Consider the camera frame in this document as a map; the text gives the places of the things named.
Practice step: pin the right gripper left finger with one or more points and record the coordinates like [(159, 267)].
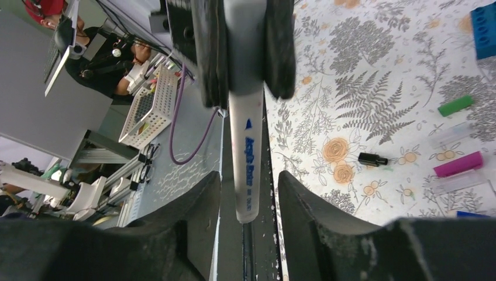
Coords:
[(175, 242)]

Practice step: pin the floral patterned table mat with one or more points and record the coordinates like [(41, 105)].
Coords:
[(371, 76)]

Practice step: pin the blue cap of small pen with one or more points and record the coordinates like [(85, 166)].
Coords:
[(468, 214)]

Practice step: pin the white perforated basket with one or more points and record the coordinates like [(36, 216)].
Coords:
[(152, 108)]

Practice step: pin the person in black shirt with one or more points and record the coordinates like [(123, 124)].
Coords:
[(106, 72)]

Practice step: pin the magenta pen cap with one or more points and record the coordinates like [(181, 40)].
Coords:
[(472, 161)]

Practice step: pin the green pen cap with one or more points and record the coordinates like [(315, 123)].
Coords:
[(455, 106)]

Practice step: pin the white black cap marker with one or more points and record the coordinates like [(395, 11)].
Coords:
[(245, 30)]

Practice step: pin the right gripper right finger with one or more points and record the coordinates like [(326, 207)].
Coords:
[(322, 242)]

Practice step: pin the blue grey toy brick block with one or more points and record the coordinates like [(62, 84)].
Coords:
[(483, 24)]

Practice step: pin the clear pen cap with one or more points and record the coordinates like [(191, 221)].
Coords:
[(450, 135), (458, 182)]

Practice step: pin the small black marker cap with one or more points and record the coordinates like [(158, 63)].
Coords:
[(373, 160)]

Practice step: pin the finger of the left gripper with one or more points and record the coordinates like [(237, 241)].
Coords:
[(198, 35), (280, 60)]

